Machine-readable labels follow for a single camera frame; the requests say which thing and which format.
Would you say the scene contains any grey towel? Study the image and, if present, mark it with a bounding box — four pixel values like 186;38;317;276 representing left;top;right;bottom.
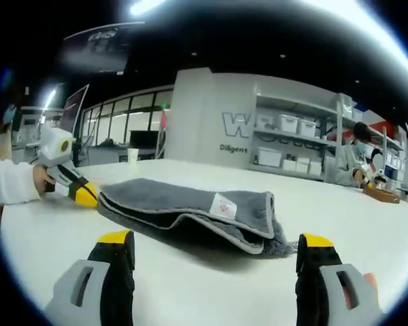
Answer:
97;177;299;255

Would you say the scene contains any person's left hand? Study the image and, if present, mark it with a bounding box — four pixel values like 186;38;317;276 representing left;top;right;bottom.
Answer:
32;164;57;195

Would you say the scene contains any person's right hand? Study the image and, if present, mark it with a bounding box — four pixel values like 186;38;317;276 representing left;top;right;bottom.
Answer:
362;271;379;302

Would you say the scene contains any grey counter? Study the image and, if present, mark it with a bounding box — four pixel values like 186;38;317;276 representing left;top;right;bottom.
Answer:
84;144;157;167

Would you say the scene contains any large computer monitor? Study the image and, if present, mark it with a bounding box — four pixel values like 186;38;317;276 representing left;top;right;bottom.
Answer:
59;84;90;137

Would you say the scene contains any person's torso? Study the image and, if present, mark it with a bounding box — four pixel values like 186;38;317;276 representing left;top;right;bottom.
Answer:
0;128;14;160

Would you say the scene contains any person's head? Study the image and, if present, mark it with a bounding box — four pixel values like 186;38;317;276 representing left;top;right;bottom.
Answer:
0;101;20;137

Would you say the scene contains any black monitor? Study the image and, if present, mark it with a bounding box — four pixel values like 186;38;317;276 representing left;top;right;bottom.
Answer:
129;130;159;147

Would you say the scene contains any wooden tray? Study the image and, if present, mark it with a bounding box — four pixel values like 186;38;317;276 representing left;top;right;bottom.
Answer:
362;185;401;204

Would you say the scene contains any hanging dark screen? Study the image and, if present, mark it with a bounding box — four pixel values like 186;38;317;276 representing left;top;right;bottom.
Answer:
63;22;146;74

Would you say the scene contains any long ceiling light strip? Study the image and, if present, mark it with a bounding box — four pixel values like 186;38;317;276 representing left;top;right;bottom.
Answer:
129;0;167;16

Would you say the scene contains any grey metal shelving unit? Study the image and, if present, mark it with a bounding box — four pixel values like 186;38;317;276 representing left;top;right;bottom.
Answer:
248;84;407;183

